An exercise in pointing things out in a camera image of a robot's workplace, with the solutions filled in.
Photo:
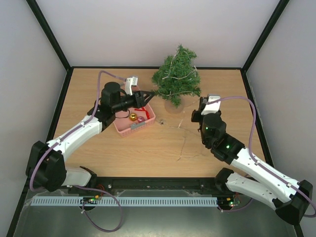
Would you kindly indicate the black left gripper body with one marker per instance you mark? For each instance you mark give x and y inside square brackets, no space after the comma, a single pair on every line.
[140,104]

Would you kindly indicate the pink perforated plastic basket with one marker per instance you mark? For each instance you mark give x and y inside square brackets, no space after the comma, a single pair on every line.
[124,126]

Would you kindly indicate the pink bauble ornament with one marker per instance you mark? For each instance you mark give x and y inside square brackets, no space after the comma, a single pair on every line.
[140,119]

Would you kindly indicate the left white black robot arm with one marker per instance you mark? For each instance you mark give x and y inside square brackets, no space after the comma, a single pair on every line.
[46,166]

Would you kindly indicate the clear plastic battery box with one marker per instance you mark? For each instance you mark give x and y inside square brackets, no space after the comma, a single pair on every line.
[161,121]

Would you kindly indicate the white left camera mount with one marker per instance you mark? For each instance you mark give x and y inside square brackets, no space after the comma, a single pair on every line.
[128,89]

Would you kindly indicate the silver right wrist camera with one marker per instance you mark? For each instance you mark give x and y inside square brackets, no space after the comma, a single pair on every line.
[212,98]

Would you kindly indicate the round wooden tree base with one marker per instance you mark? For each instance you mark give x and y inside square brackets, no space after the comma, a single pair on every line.
[172,109]

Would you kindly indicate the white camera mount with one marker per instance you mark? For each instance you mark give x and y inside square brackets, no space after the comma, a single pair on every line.
[210,108]
[128,89]

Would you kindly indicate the red ribbon bow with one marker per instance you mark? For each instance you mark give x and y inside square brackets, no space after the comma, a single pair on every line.
[143,110]

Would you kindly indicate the small green christmas tree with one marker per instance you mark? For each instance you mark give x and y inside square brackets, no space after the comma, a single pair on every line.
[176,76]

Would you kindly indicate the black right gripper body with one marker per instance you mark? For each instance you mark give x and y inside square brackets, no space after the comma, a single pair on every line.
[197,115]

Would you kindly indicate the gold bauble ornament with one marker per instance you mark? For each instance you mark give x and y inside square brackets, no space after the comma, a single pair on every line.
[133,117]

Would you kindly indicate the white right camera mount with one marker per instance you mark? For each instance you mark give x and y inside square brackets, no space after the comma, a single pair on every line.
[210,108]

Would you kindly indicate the light blue slotted cable duct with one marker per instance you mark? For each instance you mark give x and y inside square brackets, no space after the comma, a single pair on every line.
[127,201]

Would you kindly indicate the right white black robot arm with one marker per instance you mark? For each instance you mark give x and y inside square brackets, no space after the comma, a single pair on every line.
[288,197]

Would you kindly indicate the black front frame rail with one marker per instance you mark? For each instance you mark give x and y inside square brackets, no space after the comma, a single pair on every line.
[204,186]

